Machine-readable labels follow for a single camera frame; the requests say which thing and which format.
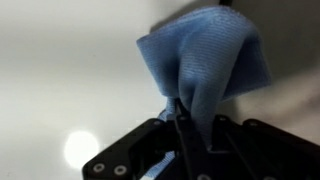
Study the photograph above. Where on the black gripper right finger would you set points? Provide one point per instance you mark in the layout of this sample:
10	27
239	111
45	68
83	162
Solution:
266	150

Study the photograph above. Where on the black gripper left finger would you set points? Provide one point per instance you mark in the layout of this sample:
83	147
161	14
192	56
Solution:
133	150

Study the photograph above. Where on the blue towel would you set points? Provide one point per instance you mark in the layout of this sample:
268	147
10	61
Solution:
206	53

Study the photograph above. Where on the black framed whiteboard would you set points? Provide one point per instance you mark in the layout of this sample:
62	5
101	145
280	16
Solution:
66	66

